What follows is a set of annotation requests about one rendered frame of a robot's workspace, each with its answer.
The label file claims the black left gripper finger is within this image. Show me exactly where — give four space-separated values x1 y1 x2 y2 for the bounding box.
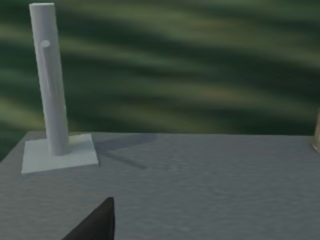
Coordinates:
61 196 116 240

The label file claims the tan object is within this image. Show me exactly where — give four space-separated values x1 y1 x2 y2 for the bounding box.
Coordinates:
311 107 320 153

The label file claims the white post stand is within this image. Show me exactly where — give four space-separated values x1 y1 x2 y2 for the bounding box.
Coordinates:
21 2 99 175

